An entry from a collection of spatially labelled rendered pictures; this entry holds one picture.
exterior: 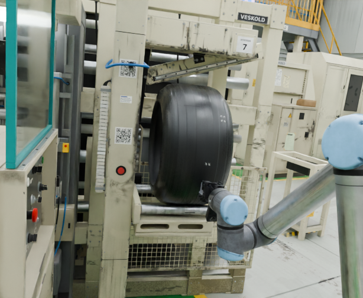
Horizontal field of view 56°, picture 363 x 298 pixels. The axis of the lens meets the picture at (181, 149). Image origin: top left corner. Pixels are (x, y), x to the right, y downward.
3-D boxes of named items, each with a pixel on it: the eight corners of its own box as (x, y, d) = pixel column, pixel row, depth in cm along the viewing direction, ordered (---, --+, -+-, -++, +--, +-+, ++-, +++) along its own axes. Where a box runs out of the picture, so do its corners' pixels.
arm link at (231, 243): (254, 258, 117) (255, 222, 116) (229, 266, 111) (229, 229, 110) (236, 249, 125) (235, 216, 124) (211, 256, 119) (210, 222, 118)
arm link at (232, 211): (223, 229, 110) (222, 198, 109) (210, 218, 122) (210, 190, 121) (250, 226, 112) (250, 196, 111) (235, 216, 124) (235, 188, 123)
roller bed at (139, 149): (104, 178, 194) (107, 126, 188) (104, 170, 208) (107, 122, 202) (139, 179, 198) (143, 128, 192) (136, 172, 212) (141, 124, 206)
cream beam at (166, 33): (142, 44, 169) (144, 13, 167) (137, 48, 193) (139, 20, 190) (255, 58, 184) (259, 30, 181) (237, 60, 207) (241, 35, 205)
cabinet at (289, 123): (270, 179, 577) (282, 104, 552) (248, 169, 626) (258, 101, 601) (307, 177, 621) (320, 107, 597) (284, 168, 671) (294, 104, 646)
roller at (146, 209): (137, 210, 158) (138, 216, 154) (138, 201, 156) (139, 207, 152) (210, 211, 166) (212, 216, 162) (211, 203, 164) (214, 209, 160)
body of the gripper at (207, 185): (219, 180, 139) (229, 186, 127) (217, 201, 140) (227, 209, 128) (200, 180, 137) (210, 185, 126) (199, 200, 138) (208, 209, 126)
